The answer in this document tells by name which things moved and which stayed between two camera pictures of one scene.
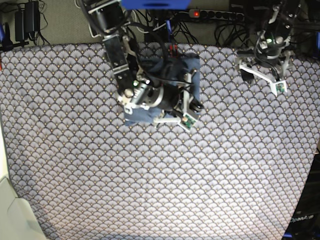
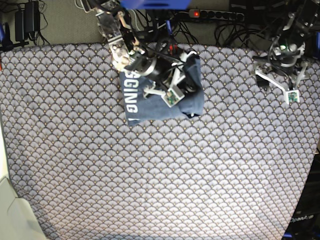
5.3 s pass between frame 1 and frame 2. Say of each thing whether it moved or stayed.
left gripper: moved
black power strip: stayed
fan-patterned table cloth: stayed
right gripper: moved
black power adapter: stayed
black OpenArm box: stayed
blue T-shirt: moved
